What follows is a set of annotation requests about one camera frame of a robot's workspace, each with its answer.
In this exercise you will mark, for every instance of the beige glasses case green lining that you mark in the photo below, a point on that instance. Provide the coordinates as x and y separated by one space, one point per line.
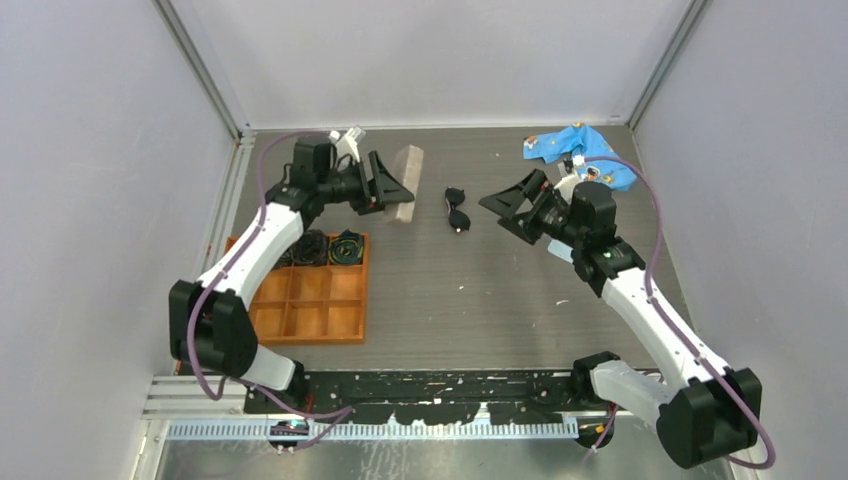
407 170

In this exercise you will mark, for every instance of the green yellow patterned rolled item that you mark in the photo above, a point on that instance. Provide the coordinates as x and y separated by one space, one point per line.
346 249

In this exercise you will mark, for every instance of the blue patterned cloth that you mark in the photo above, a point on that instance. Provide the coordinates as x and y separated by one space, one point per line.
585 155

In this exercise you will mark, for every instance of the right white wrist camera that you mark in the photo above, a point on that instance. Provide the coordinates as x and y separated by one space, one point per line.
570 176

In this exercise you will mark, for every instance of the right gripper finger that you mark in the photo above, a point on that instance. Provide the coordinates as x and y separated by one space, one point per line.
519 227
507 202

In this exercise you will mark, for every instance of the dark camouflage rolled item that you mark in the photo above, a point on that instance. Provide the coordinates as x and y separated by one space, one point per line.
285 260

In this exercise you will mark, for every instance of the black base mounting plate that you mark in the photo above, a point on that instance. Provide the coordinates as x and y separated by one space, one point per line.
440 397

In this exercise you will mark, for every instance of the black sunglasses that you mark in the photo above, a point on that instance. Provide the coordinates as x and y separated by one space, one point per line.
458 220

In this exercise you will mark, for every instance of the orange compartment tray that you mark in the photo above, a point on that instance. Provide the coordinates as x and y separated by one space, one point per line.
301 305

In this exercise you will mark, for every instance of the black patterned rolled item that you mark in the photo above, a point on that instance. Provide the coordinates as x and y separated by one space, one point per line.
311 249

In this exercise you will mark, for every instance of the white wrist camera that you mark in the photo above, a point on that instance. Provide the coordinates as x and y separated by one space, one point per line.
570 176
347 143

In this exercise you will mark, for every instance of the light blue lens cloth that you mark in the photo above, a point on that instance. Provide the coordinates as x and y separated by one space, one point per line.
560 250

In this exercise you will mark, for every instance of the perforated metal cable rail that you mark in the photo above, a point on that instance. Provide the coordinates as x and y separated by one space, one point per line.
299 430

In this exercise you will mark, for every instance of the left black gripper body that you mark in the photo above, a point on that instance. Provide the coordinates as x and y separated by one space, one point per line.
352 187

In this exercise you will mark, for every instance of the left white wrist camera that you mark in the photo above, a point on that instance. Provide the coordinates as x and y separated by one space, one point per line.
347 143

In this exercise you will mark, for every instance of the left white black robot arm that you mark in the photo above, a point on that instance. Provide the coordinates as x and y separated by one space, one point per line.
209 323

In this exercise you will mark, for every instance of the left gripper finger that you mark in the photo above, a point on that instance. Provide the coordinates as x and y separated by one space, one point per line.
386 198
383 181

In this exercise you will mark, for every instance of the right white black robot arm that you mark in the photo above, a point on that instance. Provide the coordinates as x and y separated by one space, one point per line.
703 409

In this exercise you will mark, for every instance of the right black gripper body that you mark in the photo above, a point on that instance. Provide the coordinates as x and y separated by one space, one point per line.
552 216

